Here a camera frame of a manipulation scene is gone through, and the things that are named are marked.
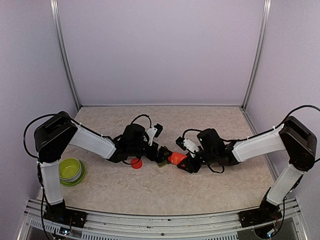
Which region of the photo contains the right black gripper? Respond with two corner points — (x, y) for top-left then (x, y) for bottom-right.
(176, 146), (217, 174)

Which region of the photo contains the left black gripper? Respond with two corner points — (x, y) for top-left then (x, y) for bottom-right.
(129, 141), (173, 164)

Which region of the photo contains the green weekly pill organizer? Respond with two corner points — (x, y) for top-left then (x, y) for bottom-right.
(156, 152), (170, 168)

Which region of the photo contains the red pill bottle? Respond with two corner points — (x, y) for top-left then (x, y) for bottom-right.
(168, 152), (187, 166)

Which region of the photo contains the red bottle cap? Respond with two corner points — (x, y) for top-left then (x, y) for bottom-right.
(130, 157), (143, 170)

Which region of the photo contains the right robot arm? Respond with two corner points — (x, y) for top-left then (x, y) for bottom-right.
(170, 116), (317, 222)

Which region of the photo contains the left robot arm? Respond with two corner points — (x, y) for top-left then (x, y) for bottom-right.
(34, 111), (172, 223)

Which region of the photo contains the green plate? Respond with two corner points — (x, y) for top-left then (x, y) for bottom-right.
(59, 161), (86, 187)

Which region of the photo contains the green bowl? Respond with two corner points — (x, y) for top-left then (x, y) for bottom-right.
(59, 158), (81, 180)

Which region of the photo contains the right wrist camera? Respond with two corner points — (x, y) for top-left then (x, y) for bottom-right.
(175, 136), (200, 154)

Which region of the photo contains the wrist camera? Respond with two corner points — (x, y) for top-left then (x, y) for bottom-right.
(175, 136), (200, 154)
(146, 123), (163, 146)

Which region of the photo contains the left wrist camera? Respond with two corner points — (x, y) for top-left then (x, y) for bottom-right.
(146, 123), (163, 146)

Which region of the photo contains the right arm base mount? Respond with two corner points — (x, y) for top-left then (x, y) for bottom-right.
(238, 207), (283, 228)

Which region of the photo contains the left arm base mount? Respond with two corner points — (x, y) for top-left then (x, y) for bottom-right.
(43, 208), (87, 229)

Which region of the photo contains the front aluminium rail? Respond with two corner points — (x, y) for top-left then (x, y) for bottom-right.
(17, 199), (309, 240)

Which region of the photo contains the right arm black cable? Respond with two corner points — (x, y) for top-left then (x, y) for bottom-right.
(181, 104), (320, 163)

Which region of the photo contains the right aluminium frame post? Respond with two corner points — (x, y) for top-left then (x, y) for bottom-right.
(241, 0), (272, 111)

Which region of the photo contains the aluminium frame post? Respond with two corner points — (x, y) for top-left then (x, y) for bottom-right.
(50, 0), (82, 111)
(241, 0), (272, 111)

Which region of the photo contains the left aluminium frame post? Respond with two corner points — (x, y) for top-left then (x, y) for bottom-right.
(50, 0), (82, 111)

